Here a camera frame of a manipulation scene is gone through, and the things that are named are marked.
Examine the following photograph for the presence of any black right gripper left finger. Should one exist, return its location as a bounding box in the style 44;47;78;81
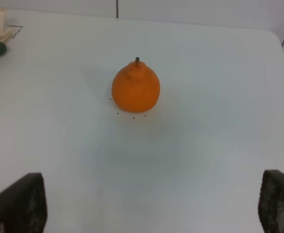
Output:
0;173;46;233

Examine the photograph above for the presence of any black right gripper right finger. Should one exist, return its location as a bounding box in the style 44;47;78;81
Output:
258;170;284;233

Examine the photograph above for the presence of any orange fruit with stem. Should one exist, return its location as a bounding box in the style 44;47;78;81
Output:
111;57;160;113

